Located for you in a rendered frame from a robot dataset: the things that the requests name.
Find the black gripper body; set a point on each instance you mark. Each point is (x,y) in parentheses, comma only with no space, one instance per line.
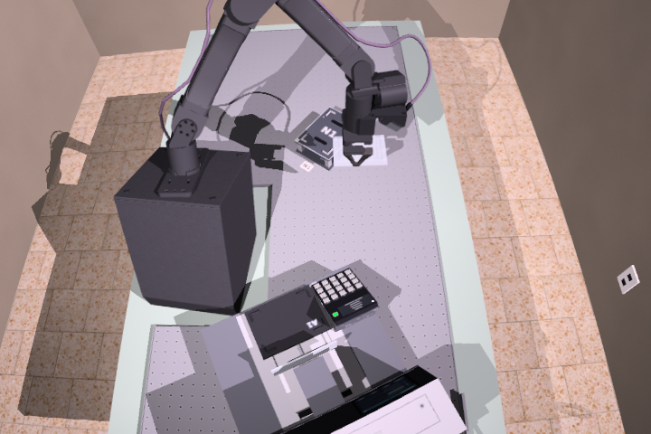
(350,134)

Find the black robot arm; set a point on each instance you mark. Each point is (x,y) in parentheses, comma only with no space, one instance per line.
(191,111)

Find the white microplate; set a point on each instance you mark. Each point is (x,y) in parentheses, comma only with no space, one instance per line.
(378,158)

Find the white label with dark text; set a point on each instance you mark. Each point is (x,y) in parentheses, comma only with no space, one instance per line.
(307,166)

